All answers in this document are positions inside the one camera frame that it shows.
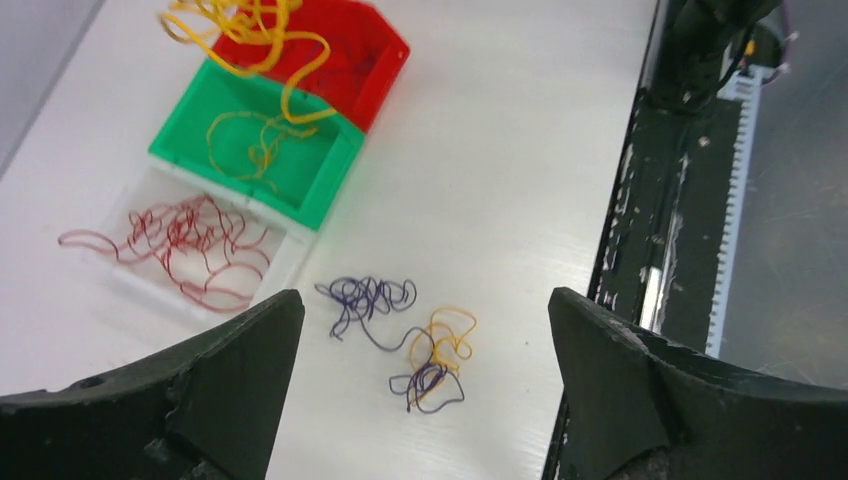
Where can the white slotted cable duct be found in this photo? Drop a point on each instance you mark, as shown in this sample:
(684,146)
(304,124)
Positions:
(744,88)

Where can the clear plastic bin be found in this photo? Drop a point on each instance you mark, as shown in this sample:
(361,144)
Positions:
(185,243)

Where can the green plastic bin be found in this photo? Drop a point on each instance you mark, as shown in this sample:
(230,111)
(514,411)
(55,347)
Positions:
(231,131)

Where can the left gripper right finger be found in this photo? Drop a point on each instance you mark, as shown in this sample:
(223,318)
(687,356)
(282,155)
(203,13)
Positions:
(633,395)

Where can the red plastic bin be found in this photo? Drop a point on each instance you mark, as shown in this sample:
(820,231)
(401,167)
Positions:
(367,55)

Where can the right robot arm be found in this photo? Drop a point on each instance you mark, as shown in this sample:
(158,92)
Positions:
(694,38)

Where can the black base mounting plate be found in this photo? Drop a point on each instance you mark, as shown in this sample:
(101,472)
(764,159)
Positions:
(657,260)

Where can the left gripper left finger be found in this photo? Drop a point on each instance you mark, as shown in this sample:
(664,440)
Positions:
(208,407)

